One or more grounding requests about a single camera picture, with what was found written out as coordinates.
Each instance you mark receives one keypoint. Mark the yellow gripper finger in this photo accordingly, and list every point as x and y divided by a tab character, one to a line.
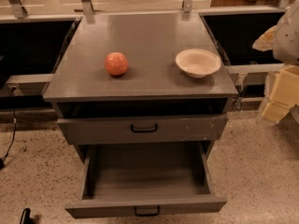
266	40

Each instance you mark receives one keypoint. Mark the grey drawer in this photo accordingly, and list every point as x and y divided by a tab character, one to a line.
146	180
98	131

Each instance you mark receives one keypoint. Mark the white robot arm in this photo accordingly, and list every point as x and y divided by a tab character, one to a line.
283	38

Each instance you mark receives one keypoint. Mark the grey wooden drawer cabinet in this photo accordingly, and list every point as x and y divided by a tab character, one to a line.
152	86

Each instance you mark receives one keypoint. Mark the grey top drawer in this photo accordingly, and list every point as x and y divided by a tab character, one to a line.
98	131

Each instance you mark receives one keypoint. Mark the white paper bowl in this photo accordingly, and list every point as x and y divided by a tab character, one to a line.
198	63

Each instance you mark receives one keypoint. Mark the red orange apple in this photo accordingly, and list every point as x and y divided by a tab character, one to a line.
116	64

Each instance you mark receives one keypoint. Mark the black object at floor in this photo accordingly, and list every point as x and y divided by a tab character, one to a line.
25	216

